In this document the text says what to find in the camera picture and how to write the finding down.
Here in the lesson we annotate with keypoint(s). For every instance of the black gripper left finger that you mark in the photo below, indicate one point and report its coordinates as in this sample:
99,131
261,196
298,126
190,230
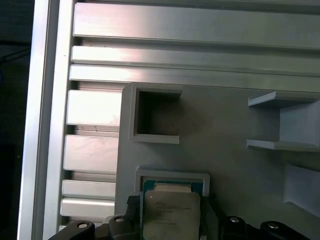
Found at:
132,225

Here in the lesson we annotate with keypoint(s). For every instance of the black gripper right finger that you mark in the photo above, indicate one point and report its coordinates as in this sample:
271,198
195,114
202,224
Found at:
232,230

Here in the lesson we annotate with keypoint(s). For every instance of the grey printed parts rack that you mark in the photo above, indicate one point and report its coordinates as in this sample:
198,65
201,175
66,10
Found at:
220,125

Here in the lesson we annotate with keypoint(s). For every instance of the CPU with silver heat spreader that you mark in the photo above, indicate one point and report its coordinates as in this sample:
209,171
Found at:
170,215

